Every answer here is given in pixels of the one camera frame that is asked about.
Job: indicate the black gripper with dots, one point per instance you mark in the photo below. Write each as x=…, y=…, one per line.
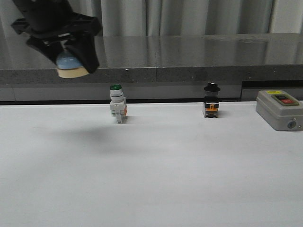
x=50, y=18

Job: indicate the blue and cream call bell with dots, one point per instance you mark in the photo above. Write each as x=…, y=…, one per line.
x=68, y=66

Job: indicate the grey curtain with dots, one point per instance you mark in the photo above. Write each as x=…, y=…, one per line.
x=193, y=17

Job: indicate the dark granite counter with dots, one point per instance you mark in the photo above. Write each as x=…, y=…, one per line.
x=158, y=69

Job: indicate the green push button switch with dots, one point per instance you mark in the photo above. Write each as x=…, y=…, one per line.
x=118, y=105

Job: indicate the black rotary selector switch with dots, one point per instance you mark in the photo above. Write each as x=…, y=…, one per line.
x=211, y=100

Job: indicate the grey on-off switch box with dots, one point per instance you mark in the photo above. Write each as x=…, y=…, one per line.
x=280, y=110

